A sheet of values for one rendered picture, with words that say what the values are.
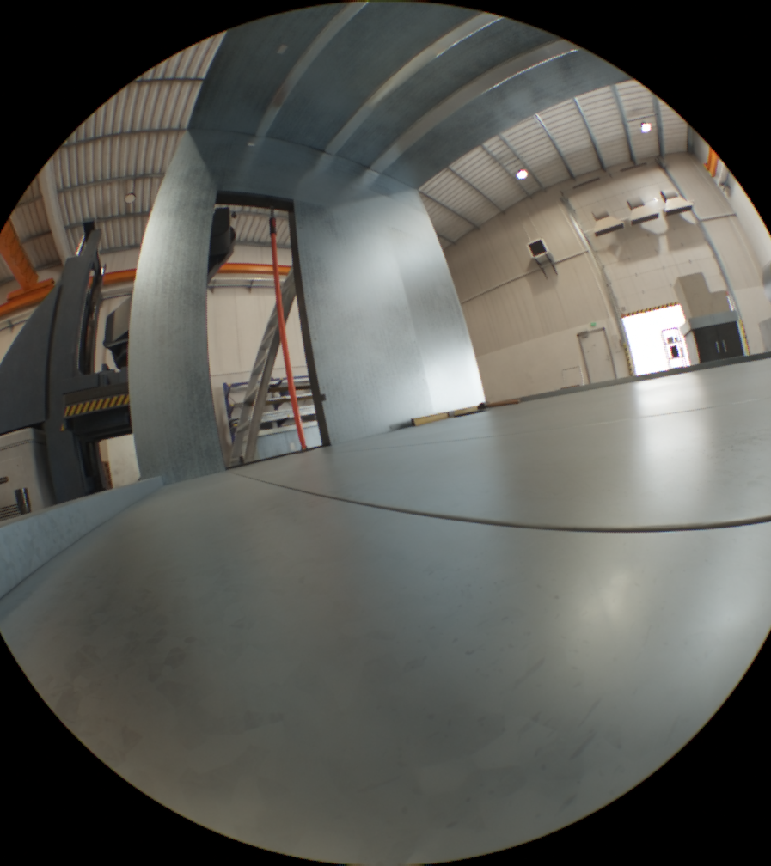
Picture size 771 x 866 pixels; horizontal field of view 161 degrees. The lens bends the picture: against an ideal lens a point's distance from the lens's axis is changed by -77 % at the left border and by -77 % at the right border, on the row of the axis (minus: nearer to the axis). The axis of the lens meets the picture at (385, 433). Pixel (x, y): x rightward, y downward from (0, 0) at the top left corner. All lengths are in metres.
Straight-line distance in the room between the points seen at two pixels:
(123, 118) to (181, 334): 7.79
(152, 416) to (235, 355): 7.35
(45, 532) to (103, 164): 9.17
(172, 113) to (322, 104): 5.95
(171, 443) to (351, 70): 2.84
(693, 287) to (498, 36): 3.52
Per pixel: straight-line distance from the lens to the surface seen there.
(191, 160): 2.46
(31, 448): 2.03
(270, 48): 2.70
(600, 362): 10.37
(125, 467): 5.79
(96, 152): 9.24
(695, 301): 4.55
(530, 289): 11.35
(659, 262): 11.15
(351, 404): 1.54
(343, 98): 2.88
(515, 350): 11.20
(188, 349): 1.39
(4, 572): 0.28
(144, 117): 8.57
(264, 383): 1.81
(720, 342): 4.50
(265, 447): 3.26
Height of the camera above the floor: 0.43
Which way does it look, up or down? 2 degrees down
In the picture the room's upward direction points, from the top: 12 degrees counter-clockwise
